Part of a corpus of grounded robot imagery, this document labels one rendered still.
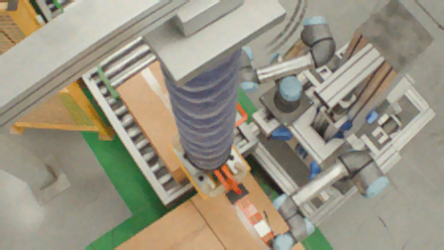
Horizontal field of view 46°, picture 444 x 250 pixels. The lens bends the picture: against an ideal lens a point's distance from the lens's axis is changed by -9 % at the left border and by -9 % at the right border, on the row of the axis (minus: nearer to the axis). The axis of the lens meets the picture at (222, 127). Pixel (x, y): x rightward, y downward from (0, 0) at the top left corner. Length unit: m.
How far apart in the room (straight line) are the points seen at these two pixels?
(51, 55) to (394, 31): 1.55
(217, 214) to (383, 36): 1.72
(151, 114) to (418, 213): 2.17
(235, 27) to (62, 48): 0.40
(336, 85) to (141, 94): 1.44
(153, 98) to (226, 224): 0.89
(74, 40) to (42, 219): 3.23
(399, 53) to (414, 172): 2.17
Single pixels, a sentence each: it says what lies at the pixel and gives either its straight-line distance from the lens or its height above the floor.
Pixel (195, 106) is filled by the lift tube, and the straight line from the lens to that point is 1.72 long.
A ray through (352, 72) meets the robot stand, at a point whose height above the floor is 2.03.
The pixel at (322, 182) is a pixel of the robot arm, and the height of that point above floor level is 1.61.
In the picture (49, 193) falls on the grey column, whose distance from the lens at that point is 4.24.
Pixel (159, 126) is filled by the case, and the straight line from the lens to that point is 3.19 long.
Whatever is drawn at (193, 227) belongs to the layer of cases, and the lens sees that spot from 3.48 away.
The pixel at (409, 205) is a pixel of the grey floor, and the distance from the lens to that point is 4.28.
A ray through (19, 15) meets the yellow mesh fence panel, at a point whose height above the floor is 2.06.
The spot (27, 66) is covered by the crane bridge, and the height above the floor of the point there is 3.05.
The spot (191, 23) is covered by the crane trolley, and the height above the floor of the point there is 2.94.
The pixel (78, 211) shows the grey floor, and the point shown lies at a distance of 4.17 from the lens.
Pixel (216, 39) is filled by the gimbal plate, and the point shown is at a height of 2.88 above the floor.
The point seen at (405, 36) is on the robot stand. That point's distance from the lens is 2.31.
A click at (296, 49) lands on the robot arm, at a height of 1.46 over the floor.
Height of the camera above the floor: 4.01
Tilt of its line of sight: 75 degrees down
